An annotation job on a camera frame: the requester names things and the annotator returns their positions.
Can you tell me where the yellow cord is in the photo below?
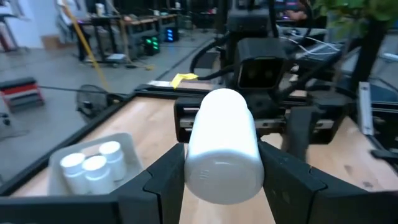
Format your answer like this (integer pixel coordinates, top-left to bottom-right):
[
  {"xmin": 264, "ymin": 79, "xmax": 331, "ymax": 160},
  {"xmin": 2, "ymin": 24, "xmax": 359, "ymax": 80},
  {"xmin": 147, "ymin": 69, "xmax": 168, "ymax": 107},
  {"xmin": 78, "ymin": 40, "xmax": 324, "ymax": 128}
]
[{"xmin": 62, "ymin": 0, "xmax": 109, "ymax": 91}]

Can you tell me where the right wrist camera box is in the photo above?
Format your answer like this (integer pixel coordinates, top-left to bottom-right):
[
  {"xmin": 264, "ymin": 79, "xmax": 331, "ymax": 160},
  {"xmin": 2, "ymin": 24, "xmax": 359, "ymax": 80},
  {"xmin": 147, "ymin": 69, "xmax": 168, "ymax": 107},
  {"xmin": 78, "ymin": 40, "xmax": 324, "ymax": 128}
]
[{"xmin": 233, "ymin": 37, "xmax": 289, "ymax": 91}]

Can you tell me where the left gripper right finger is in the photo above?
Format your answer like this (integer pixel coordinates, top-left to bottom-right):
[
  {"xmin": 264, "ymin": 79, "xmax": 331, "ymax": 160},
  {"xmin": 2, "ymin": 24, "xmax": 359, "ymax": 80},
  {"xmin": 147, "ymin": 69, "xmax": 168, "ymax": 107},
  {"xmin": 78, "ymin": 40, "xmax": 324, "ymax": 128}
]
[{"xmin": 257, "ymin": 141, "xmax": 371, "ymax": 224}]

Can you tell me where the computer with blue lights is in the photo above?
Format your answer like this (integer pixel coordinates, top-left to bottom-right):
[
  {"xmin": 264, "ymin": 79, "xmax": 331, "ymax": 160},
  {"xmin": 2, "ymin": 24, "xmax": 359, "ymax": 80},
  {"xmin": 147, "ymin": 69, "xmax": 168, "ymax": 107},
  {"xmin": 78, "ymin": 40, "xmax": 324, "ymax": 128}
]
[{"xmin": 163, "ymin": 27, "xmax": 180, "ymax": 43}]

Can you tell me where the yellow tape strip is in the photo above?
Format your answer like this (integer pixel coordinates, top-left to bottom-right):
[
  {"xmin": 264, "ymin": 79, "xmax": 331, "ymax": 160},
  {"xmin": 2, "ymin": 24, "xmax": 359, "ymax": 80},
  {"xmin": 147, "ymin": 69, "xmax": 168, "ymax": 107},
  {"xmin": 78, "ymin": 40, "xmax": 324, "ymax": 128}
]
[{"xmin": 169, "ymin": 72, "xmax": 200, "ymax": 90}]

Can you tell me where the person's hand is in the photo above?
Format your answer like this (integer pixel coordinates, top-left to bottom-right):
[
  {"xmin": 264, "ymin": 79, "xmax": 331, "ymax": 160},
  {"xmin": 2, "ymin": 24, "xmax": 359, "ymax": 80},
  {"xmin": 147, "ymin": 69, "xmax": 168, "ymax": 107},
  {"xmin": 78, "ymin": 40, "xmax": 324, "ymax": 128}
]
[{"xmin": 284, "ymin": 9, "xmax": 312, "ymax": 21}]

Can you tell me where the computer with green lights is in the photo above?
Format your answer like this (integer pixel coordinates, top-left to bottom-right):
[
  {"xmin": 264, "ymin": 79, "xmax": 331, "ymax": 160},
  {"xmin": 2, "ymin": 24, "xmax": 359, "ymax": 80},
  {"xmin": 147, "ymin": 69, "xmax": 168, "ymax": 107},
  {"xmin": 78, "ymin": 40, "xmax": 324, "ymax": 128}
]
[{"xmin": 141, "ymin": 34, "xmax": 161, "ymax": 57}]

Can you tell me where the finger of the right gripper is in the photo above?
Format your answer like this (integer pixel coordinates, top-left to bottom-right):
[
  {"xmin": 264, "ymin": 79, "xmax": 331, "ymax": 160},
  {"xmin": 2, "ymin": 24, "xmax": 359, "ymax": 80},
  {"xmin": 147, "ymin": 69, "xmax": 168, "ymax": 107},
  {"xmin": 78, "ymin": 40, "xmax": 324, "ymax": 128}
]
[{"xmin": 285, "ymin": 105, "xmax": 315, "ymax": 162}]

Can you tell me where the black floor fan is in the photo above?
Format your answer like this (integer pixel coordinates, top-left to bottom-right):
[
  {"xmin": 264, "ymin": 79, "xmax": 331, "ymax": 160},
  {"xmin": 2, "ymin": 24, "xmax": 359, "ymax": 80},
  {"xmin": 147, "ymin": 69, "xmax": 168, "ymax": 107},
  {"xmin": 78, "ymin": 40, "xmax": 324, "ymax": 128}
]
[{"xmin": 76, "ymin": 83, "xmax": 125, "ymax": 121}]

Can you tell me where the red tool case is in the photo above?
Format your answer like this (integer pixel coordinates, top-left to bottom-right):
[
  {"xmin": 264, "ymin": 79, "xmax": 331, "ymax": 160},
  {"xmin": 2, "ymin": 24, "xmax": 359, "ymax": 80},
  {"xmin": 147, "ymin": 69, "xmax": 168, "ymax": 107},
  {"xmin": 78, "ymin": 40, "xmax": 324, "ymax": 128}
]
[{"xmin": 0, "ymin": 77, "xmax": 44, "ymax": 113}]

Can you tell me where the white round cap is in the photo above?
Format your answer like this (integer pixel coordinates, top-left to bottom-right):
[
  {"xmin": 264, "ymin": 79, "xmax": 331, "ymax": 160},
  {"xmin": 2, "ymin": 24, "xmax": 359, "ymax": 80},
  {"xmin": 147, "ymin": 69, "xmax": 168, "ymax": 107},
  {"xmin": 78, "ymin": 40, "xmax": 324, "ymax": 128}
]
[{"xmin": 82, "ymin": 155, "xmax": 115, "ymax": 194}]

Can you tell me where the person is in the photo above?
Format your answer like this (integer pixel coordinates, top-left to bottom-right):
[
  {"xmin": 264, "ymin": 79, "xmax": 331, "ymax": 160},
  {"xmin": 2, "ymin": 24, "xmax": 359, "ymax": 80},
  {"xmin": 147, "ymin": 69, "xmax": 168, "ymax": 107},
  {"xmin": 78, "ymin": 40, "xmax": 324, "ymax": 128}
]
[{"xmin": 55, "ymin": 0, "xmax": 93, "ymax": 62}]

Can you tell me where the black workbench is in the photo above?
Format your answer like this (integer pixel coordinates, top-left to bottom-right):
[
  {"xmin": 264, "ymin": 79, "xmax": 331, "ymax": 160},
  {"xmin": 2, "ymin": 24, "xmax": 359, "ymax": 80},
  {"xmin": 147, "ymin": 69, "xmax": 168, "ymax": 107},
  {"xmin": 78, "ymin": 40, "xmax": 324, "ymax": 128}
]
[{"xmin": 77, "ymin": 14, "xmax": 180, "ymax": 65}]

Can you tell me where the white pill bottle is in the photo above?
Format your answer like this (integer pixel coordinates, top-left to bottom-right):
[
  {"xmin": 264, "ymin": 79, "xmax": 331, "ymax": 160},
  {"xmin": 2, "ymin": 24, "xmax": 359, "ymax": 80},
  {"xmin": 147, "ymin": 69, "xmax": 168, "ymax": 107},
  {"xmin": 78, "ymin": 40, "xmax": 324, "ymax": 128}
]
[
  {"xmin": 98, "ymin": 141, "xmax": 128, "ymax": 181},
  {"xmin": 183, "ymin": 88, "xmax": 265, "ymax": 205},
  {"xmin": 59, "ymin": 152, "xmax": 90, "ymax": 195}
]

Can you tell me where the white adapter cable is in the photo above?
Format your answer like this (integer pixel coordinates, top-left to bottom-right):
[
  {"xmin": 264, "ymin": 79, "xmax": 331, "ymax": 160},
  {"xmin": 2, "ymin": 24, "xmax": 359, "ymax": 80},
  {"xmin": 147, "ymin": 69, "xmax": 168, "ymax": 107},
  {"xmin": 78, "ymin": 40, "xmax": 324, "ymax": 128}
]
[{"xmin": 279, "ymin": 34, "xmax": 341, "ymax": 57}]

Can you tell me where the green leafy plant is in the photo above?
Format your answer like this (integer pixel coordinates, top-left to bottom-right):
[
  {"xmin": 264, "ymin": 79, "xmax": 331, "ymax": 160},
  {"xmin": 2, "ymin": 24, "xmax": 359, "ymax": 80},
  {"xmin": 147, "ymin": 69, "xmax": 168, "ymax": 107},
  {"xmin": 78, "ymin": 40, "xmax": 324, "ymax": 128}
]
[{"xmin": 310, "ymin": 0, "xmax": 398, "ymax": 35}]

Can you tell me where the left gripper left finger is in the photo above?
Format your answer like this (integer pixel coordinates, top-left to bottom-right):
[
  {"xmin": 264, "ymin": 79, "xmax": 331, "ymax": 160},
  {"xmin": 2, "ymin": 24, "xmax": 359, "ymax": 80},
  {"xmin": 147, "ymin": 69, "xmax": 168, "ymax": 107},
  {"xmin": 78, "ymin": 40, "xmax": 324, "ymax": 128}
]
[{"xmin": 110, "ymin": 142, "xmax": 187, "ymax": 224}]

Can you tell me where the silver metal bracket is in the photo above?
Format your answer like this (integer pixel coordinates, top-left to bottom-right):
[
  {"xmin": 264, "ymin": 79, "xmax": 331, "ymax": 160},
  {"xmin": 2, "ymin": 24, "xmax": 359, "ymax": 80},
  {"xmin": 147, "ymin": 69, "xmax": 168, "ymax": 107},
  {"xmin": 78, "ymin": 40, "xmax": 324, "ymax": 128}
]
[{"xmin": 357, "ymin": 81, "xmax": 374, "ymax": 136}]

